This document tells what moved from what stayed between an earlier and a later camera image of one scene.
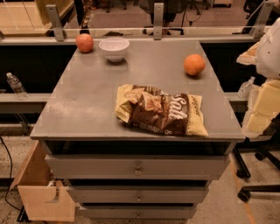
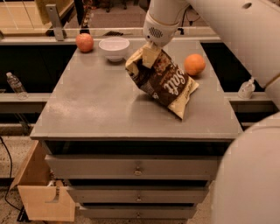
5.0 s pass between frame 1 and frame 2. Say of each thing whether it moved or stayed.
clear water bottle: stayed
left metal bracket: stayed
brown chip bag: moved
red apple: stayed
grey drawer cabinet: stayed
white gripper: moved
